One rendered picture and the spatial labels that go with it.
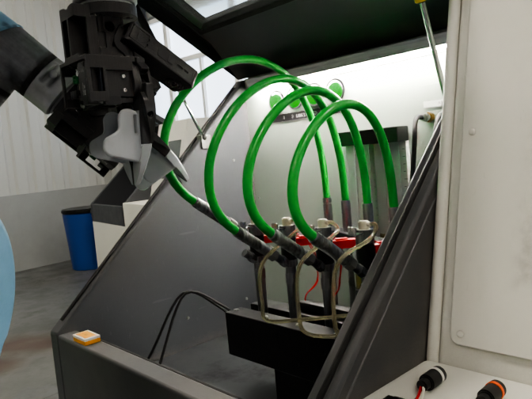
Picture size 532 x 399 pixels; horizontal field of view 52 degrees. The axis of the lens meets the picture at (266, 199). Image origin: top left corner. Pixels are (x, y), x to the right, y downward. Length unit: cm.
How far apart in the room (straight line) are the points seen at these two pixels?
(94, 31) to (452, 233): 50
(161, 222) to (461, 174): 70
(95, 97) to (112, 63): 5
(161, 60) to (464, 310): 49
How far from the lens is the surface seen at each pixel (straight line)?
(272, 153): 133
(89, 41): 67
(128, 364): 92
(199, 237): 128
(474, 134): 74
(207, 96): 676
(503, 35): 76
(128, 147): 67
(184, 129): 390
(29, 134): 796
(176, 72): 72
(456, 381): 70
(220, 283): 133
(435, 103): 105
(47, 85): 83
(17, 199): 780
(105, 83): 65
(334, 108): 76
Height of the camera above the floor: 126
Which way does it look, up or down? 5 degrees down
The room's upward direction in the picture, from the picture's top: 5 degrees counter-clockwise
